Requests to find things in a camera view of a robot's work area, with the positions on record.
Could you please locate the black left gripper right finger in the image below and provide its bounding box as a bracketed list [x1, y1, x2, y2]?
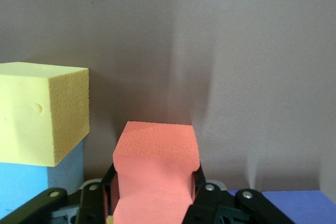
[183, 165, 232, 224]

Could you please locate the brown table mat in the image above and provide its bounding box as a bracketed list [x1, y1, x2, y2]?
[0, 0, 336, 224]

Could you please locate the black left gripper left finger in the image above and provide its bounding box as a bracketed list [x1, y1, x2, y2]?
[78, 162, 119, 224]

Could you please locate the purple foam cube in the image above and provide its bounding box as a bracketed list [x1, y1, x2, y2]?
[227, 189, 336, 224]

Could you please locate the blue foam cube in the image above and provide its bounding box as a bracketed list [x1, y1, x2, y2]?
[0, 140, 85, 218]

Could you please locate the orange foam cube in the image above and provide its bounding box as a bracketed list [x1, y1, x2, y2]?
[112, 121, 202, 224]

